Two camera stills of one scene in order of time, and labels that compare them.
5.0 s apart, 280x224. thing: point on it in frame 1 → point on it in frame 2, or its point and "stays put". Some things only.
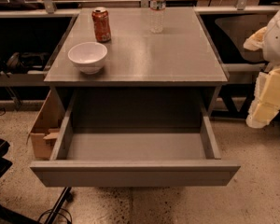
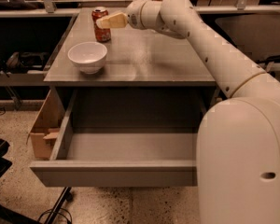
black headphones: [32, 63] stays put
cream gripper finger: [272, 92] → [121, 20]
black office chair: [238, 28] stays put
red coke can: [102, 24] stays put
